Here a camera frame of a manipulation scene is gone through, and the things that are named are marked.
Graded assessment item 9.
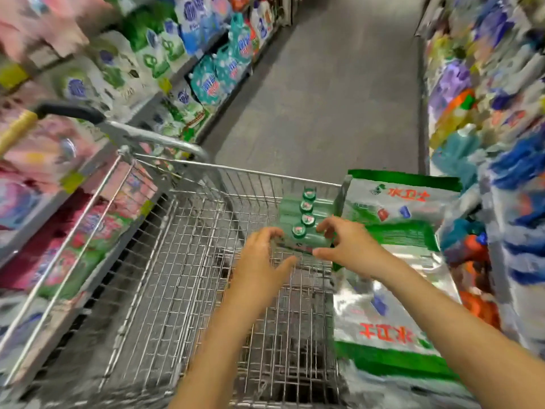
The person's right hand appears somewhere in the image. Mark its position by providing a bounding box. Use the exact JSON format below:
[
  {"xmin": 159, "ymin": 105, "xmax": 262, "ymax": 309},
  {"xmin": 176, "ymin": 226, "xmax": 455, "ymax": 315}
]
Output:
[{"xmin": 312, "ymin": 216, "xmax": 395, "ymax": 283}]

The person's left hand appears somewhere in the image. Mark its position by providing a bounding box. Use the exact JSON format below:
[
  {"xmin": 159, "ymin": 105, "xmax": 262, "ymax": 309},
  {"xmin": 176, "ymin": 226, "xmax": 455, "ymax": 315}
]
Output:
[{"xmin": 228, "ymin": 227, "xmax": 301, "ymax": 319}]

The pack of green small bottles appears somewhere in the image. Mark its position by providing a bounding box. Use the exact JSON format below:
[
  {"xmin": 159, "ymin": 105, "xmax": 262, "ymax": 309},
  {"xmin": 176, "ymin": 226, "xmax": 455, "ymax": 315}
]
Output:
[{"xmin": 276, "ymin": 186, "xmax": 338, "ymax": 254}]

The large green white cleaner pouch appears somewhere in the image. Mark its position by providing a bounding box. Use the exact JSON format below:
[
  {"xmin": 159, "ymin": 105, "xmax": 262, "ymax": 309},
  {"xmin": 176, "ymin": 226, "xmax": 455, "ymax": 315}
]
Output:
[
  {"xmin": 339, "ymin": 169, "xmax": 464, "ymax": 232},
  {"xmin": 339, "ymin": 360, "xmax": 480, "ymax": 409},
  {"xmin": 330, "ymin": 220, "xmax": 466, "ymax": 382}
]

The cluster of orange trigger sprayers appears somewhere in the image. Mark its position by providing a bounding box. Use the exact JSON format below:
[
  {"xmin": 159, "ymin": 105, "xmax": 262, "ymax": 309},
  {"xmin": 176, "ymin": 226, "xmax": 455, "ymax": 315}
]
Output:
[{"xmin": 458, "ymin": 232, "xmax": 505, "ymax": 331}]

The cluster of teal cleaner bottles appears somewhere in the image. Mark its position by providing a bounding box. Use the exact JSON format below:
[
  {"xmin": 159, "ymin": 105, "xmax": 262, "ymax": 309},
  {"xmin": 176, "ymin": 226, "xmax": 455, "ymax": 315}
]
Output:
[{"xmin": 428, "ymin": 126, "xmax": 488, "ymax": 190}]

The cluster of blue cleaner bottles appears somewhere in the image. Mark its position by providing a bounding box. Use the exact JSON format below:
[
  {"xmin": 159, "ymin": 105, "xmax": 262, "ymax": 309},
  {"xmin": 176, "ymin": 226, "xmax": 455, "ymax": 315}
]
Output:
[{"xmin": 484, "ymin": 122, "xmax": 545, "ymax": 288}]

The row of purple cleaner bottles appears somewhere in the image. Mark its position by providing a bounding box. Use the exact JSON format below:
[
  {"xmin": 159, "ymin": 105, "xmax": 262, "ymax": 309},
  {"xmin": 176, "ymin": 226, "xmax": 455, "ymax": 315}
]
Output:
[{"xmin": 428, "ymin": 57, "xmax": 475, "ymax": 122}]

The row of teal blue pouches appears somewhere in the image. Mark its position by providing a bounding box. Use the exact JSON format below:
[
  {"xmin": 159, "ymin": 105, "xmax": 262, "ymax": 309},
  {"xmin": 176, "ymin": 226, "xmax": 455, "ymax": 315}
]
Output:
[{"xmin": 173, "ymin": 0, "xmax": 275, "ymax": 109}]

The stack of pink detergent pouches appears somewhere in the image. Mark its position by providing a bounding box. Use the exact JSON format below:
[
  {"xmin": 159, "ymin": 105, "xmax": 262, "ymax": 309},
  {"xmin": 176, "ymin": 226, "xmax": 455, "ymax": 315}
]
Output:
[{"xmin": 0, "ymin": 113, "xmax": 160, "ymax": 301}]

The row of green white pouches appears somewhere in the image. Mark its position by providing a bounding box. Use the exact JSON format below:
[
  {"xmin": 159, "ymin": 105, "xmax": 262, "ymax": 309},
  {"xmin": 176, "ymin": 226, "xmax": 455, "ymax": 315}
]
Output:
[{"xmin": 45, "ymin": 2, "xmax": 211, "ymax": 143}]

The person's left forearm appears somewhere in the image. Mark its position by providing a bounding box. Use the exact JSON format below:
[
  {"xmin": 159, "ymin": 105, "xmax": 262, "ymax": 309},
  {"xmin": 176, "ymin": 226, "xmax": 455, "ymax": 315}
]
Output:
[{"xmin": 169, "ymin": 298, "xmax": 275, "ymax": 409}]

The person's right forearm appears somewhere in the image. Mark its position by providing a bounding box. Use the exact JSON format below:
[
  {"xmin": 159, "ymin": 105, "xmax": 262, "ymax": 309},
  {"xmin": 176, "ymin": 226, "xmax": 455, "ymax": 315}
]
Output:
[{"xmin": 373, "ymin": 253, "xmax": 545, "ymax": 409}]

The grey shopping cart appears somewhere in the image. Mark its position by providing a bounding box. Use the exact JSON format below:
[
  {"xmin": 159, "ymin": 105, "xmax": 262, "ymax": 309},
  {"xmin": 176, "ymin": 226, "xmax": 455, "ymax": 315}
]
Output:
[{"xmin": 0, "ymin": 99, "xmax": 480, "ymax": 409}]

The store shelving with refill pouches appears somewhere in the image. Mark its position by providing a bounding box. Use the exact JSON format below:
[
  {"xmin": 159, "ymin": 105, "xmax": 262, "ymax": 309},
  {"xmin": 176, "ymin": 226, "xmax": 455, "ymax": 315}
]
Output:
[{"xmin": 0, "ymin": 0, "xmax": 296, "ymax": 399}]

